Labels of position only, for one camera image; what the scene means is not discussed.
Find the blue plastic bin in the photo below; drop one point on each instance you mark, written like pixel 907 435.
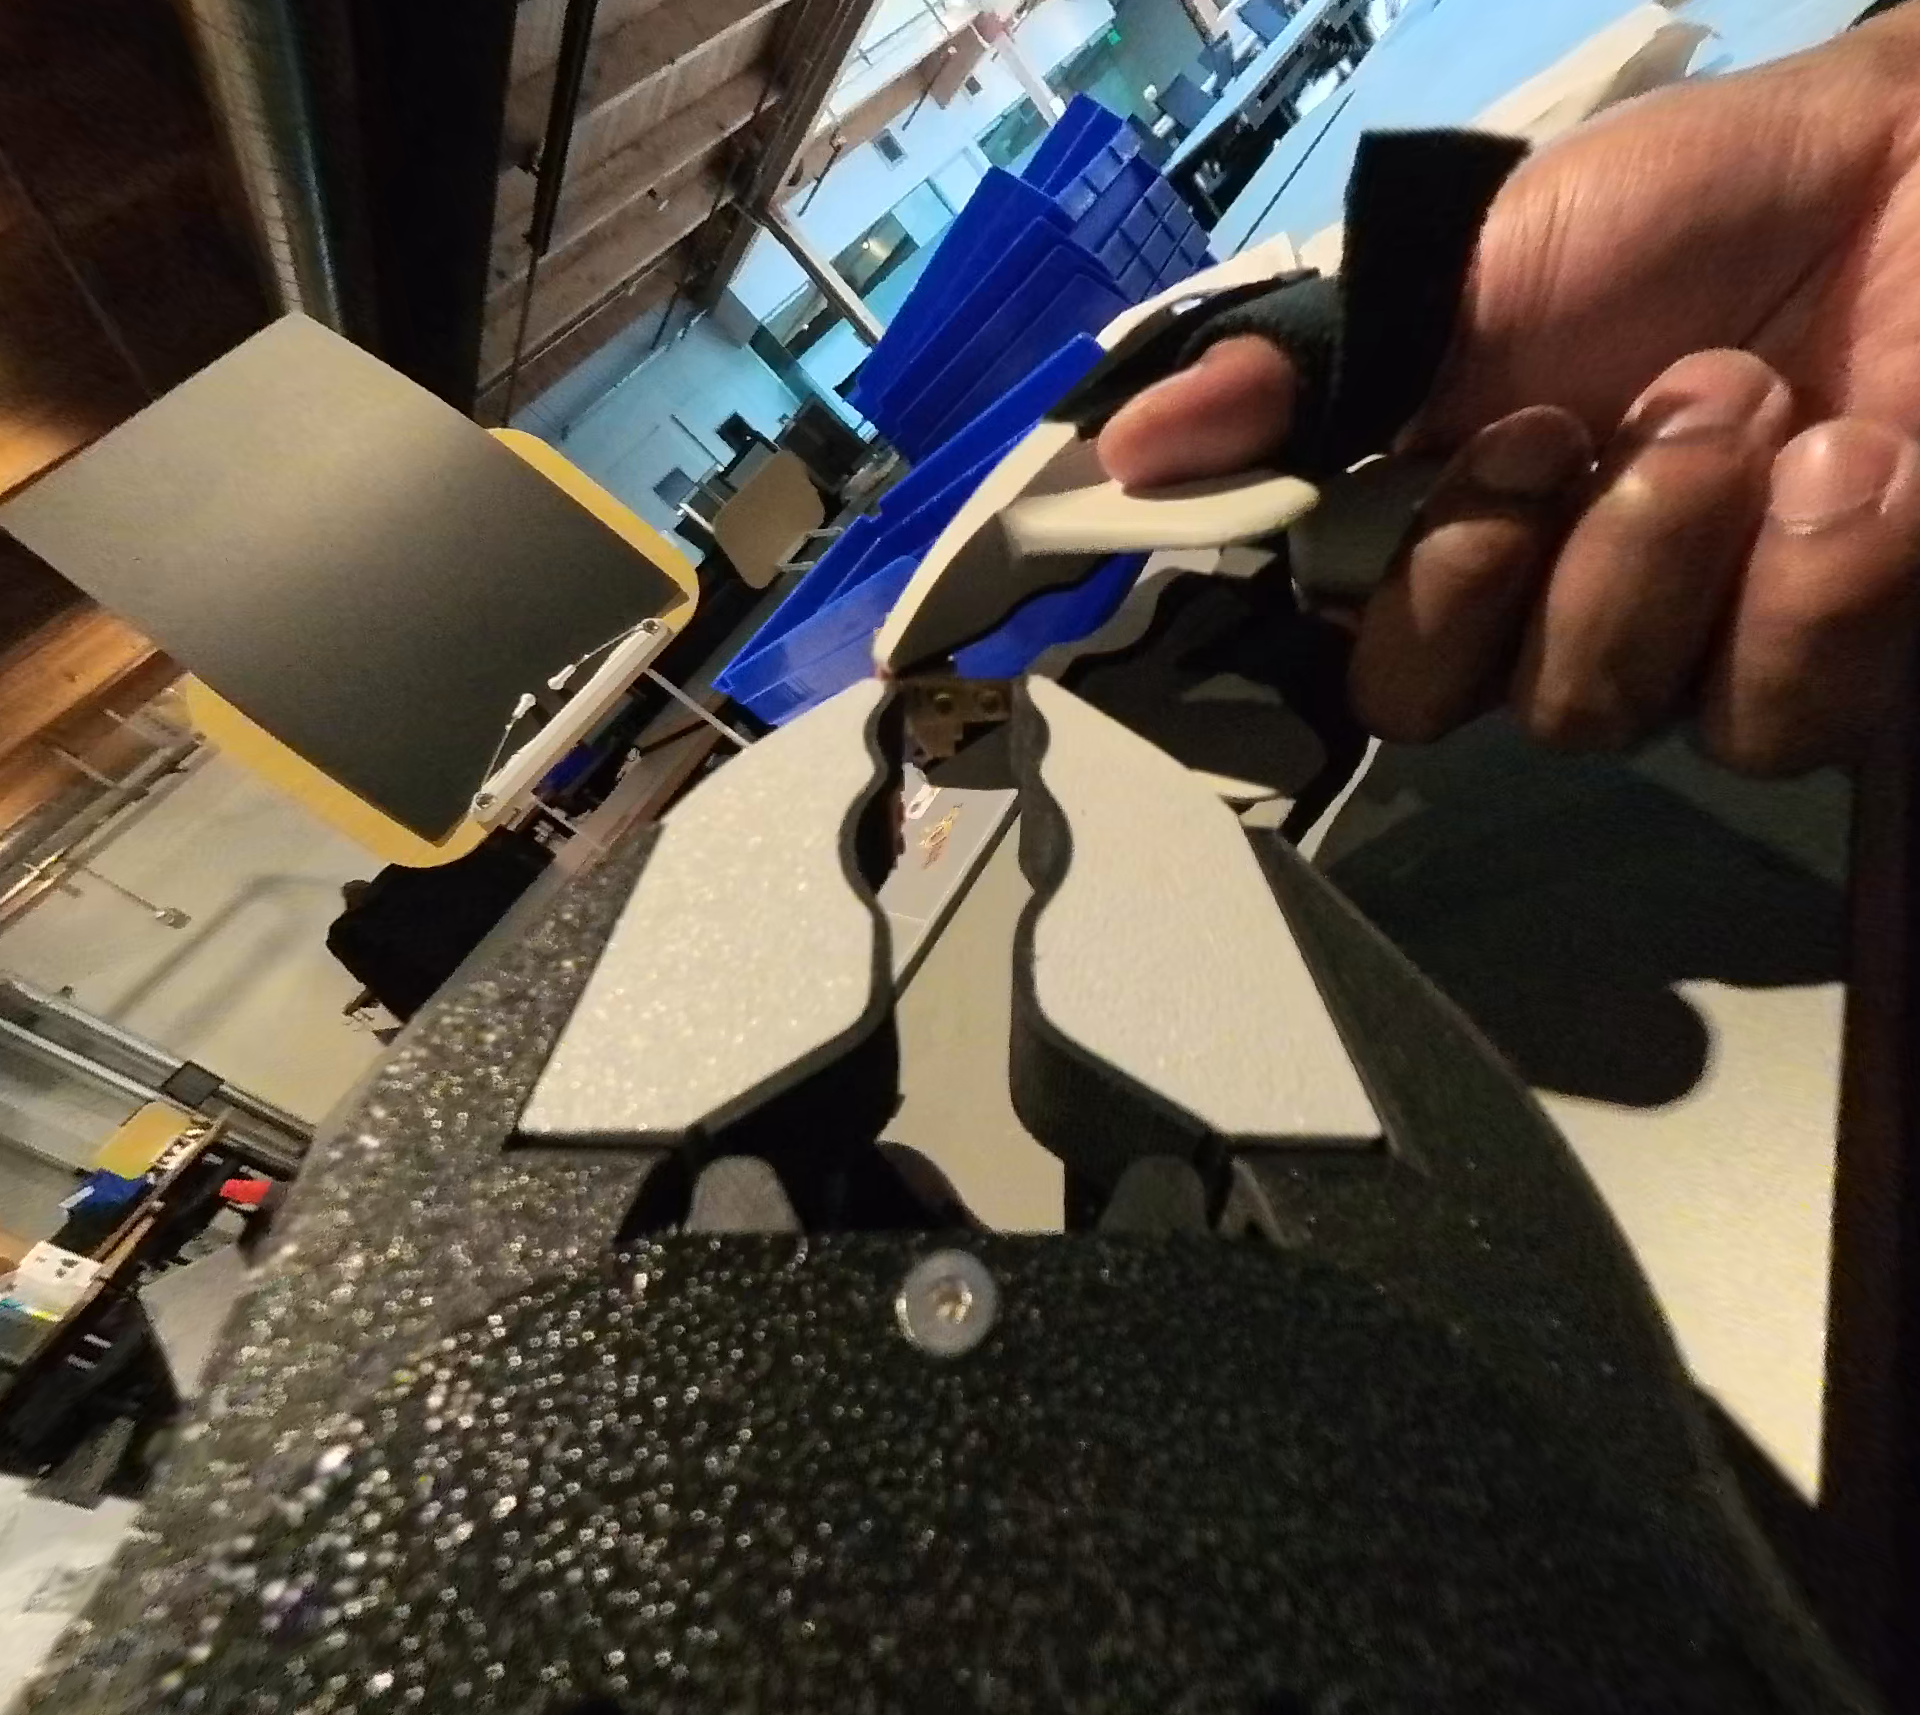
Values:
pixel 901 547
pixel 1037 247

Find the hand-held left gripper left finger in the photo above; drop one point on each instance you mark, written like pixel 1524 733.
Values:
pixel 721 983

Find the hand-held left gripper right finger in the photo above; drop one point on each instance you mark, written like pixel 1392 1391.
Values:
pixel 1200 983

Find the grey desk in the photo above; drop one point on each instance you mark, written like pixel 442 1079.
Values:
pixel 1681 997

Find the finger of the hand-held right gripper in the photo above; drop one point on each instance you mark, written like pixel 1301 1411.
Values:
pixel 1087 637
pixel 1050 531

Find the black panel wooden rim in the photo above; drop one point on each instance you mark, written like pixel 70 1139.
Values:
pixel 330 561

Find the person's right hand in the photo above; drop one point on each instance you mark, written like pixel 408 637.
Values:
pixel 1681 397

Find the small yellow brick assembly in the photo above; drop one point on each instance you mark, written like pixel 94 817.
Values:
pixel 936 715

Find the wide metal air duct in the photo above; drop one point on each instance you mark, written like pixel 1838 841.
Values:
pixel 257 37

